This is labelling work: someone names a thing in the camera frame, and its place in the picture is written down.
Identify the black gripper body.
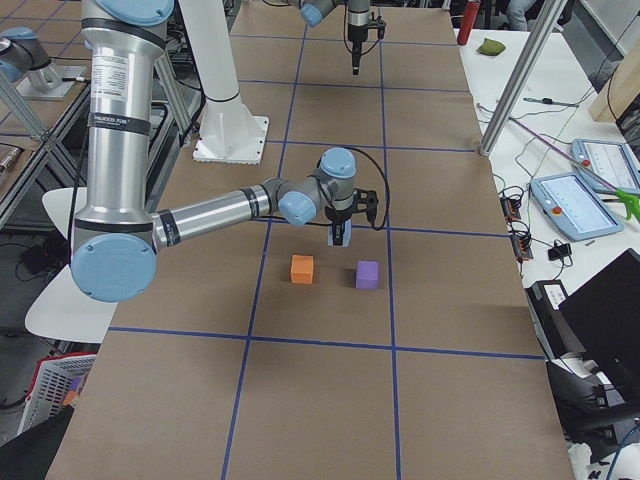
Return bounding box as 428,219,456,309
348,13,386,53
325,188,379,225

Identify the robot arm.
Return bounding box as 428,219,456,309
299,0,386,76
69,1,379,303

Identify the orange foam block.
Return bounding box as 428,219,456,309
290,254,314,285

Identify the purple foam block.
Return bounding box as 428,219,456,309
355,260,380,290

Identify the red water bottle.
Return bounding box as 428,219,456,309
457,0,481,46

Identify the green bean bag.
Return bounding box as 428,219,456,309
477,38,506,57

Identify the near teach pendant tablet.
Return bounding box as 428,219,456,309
530,173,623,241

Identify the teach pendant tablet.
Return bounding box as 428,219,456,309
571,139,639,194
530,173,623,241

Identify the far teach pendant tablet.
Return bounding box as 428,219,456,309
571,139,639,194

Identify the black laptop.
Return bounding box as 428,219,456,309
560,248,639,401

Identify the reacher grabber stick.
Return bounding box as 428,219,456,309
508,117,639,220

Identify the white chair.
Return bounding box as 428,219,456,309
25,187,117,344

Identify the white plastic basket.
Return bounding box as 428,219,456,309
17,352,97,435

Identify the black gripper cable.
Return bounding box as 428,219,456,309
344,146,392,232

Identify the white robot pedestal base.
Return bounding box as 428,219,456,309
181,1,269,164

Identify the smart watch green strap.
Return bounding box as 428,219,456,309
522,96,581,107

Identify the aluminium frame post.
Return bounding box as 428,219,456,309
479,0,567,157

